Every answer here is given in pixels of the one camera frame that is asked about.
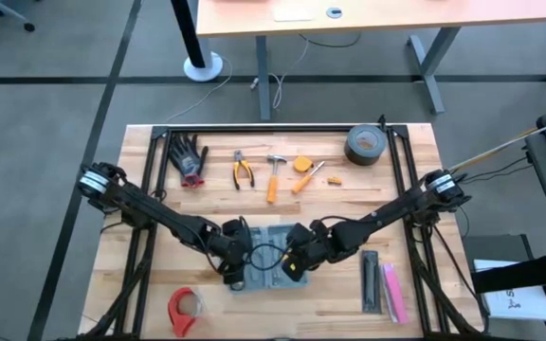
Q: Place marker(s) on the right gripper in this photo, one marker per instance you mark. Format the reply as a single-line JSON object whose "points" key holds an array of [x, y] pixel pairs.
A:
{"points": [[313, 244]]}

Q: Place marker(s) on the orange desk grey legs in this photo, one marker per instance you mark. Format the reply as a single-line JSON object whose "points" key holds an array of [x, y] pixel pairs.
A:
{"points": [[396, 16]]}

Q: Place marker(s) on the pole with round white base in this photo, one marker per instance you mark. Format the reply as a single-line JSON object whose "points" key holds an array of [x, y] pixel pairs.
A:
{"points": [[203, 66]]}

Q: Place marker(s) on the dark grey box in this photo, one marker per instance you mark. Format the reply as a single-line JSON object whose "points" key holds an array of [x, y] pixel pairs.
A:
{"points": [[496, 246]]}

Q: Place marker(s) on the red tape dispenser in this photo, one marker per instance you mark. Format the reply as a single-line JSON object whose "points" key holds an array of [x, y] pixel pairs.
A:
{"points": [[176, 308]]}

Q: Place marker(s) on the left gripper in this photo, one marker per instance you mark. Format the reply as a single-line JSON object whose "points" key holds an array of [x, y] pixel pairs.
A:
{"points": [[232, 246]]}

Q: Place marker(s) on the yellow tape measure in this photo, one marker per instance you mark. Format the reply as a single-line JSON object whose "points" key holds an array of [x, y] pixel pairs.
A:
{"points": [[303, 164]]}

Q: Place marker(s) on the black work glove red cuff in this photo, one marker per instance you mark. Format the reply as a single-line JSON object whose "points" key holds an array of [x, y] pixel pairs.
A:
{"points": [[187, 158]]}

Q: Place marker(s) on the white pad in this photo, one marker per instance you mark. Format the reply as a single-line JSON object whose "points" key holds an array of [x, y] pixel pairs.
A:
{"points": [[294, 13]]}

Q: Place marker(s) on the black duct tape roll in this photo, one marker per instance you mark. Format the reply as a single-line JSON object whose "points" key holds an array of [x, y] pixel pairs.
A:
{"points": [[349, 148]]}

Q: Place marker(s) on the orange bit holder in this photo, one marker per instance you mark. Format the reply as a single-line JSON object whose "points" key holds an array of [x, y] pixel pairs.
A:
{"points": [[334, 181]]}

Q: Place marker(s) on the black aluminium rig frame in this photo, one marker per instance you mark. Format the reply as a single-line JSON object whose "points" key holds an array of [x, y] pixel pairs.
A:
{"points": [[278, 128]]}

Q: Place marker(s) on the yellow black pliers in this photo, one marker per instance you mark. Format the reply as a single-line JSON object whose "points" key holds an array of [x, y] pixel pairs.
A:
{"points": [[241, 163]]}

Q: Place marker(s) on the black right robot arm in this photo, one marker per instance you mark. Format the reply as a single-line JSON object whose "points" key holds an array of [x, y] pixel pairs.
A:
{"points": [[396, 210]]}

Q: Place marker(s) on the white paper sheet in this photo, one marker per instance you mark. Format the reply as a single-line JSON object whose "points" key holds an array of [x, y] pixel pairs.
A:
{"points": [[524, 305]]}

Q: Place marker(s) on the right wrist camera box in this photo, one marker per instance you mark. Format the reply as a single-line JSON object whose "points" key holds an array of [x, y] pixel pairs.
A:
{"points": [[292, 274]]}

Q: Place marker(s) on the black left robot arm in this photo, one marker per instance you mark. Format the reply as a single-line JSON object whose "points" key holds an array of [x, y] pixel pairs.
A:
{"points": [[159, 215]]}

